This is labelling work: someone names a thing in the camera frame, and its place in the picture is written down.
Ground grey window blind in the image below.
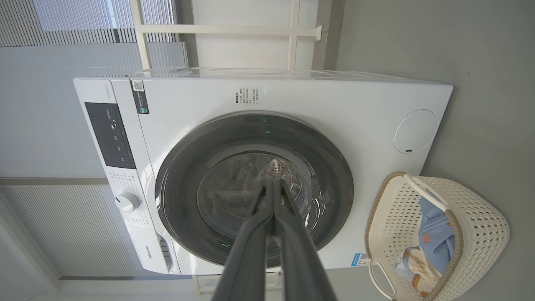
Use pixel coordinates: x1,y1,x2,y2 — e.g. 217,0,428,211
0,0,189,278

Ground white washing machine dial knob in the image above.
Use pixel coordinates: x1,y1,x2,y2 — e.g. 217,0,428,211
115,191,141,213

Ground round white filter cover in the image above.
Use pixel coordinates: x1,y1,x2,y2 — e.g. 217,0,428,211
394,110,438,154

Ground white front-load washing machine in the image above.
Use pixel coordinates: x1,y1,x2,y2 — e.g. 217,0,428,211
73,67,454,276

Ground black washing machine display panel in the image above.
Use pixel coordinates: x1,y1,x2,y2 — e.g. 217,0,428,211
85,102,137,169

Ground white metal frame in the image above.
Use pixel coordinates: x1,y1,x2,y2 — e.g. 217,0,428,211
130,0,322,80

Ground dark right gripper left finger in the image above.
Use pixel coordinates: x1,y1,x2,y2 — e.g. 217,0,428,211
211,180,274,301

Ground white detergent drawer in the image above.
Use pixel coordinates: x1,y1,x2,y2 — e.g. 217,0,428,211
130,226,180,274

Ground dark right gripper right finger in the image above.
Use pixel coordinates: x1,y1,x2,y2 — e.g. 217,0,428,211
274,178,338,301

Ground dark round glass washer door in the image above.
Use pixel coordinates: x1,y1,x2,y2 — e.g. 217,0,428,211
155,111,354,269

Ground dark QR code sticker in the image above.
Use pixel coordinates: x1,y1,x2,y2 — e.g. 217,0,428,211
131,79,150,114

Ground blue and cream clothes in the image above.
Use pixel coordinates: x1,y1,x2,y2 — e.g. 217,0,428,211
395,247,441,297

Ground cream perforated laundry basket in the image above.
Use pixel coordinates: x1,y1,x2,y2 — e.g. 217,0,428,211
364,171,510,301

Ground blue printed baby garment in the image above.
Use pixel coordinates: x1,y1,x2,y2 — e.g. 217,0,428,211
412,196,456,276

